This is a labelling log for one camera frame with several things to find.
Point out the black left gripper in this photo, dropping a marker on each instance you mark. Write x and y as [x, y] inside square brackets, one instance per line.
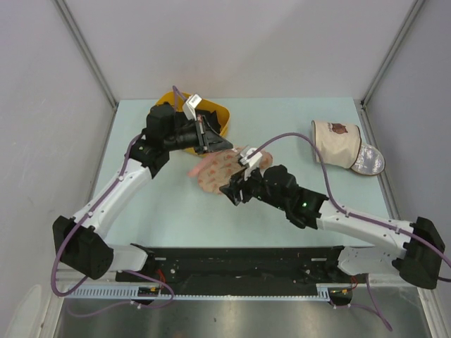
[207, 139]

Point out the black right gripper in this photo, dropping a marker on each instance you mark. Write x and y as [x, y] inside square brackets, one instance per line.
[232, 189]

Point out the pink tulip mesh laundry bag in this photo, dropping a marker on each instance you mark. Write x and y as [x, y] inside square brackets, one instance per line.
[216, 169]

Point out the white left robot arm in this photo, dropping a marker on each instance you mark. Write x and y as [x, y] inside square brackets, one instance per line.
[80, 241]

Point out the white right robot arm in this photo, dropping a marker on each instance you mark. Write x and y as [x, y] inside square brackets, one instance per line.
[414, 249]

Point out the beige fabric storage bag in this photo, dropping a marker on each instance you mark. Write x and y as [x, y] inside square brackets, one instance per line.
[342, 145]

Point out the black clothes pile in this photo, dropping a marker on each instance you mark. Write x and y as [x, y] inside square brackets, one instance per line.
[212, 118]

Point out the yellow plastic basket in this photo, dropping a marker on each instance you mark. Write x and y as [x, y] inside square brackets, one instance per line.
[177, 99]

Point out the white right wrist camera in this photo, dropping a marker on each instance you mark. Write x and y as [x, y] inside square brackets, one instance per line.
[249, 159]

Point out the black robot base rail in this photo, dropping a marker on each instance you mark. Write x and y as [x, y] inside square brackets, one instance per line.
[250, 268]

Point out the white slotted cable duct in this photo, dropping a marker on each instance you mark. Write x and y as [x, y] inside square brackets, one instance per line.
[146, 292]

